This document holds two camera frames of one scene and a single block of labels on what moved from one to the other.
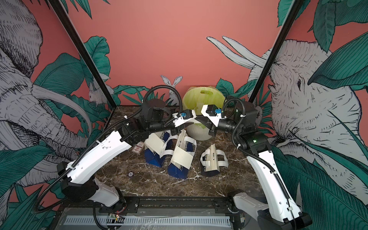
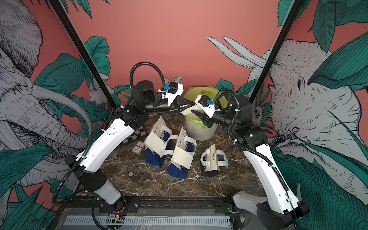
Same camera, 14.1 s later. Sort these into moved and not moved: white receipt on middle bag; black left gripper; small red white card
Moved: black left gripper
Not moved: small red white card; white receipt on middle bag
